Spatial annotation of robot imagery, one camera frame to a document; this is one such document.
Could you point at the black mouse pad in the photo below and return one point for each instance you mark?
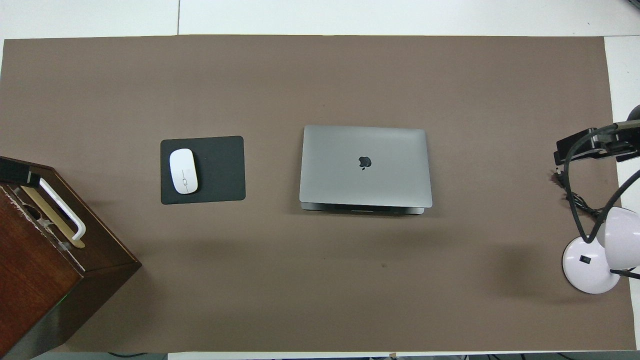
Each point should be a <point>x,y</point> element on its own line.
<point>222,170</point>

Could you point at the brown table mat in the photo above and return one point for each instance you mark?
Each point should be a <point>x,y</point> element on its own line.
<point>320,280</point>

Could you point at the dark brown wooden box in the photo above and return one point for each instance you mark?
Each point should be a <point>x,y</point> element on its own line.
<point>35,280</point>

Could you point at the black camera stand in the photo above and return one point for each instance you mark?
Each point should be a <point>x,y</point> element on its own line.
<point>575,145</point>

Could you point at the white desk lamp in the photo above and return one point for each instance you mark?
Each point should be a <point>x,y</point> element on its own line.
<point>590,267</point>

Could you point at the white computer mouse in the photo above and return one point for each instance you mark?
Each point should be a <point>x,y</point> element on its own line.
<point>183,170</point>

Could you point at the silver grey laptop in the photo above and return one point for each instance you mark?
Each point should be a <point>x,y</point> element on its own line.
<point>340,165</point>

